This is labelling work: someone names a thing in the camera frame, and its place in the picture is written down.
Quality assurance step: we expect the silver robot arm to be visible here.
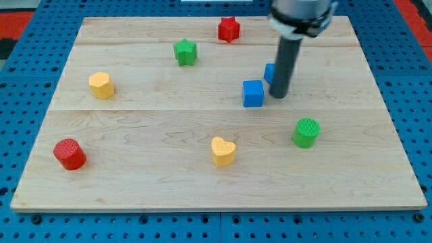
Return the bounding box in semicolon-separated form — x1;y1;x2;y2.
268;0;338;41

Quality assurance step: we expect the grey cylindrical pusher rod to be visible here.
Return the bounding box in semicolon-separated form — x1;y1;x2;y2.
269;37;302;99

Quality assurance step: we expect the blue cube block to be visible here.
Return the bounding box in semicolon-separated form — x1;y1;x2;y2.
242;80;264;107

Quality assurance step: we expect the red cylinder block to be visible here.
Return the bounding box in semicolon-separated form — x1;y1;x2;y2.
53;138;86;170

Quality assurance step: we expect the yellow heart block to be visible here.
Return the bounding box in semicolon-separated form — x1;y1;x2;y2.
211;136;237;167

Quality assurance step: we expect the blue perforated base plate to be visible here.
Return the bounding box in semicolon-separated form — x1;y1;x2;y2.
1;1;431;242

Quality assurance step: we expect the green star block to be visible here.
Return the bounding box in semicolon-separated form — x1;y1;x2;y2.
173;38;197;66

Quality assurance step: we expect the green cylinder block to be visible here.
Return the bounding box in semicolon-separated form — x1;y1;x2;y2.
292;117;321;149

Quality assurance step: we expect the red star block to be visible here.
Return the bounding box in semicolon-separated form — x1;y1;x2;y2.
218;17;240;43

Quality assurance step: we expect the blue triangle block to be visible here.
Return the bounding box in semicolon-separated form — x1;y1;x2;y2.
263;63;275;85

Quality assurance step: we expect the yellow hexagon block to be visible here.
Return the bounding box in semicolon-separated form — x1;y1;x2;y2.
88;72;115;99

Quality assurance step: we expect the light wooden board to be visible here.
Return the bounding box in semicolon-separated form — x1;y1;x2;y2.
11;16;427;213

